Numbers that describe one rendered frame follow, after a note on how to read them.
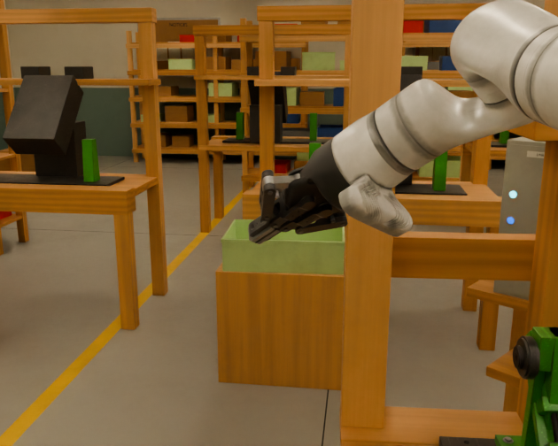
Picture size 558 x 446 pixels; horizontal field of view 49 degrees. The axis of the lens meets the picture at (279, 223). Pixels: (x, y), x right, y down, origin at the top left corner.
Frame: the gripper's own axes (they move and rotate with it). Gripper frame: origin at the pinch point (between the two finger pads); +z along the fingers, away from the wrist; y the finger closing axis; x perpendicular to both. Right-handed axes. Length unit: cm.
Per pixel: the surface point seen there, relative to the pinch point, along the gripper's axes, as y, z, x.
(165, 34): -389, 559, -832
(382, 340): -57, 26, -6
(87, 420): -100, 227, -47
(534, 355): -61, -1, 6
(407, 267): -60, 18, -20
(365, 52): -29, -3, -45
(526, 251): -74, -2, -19
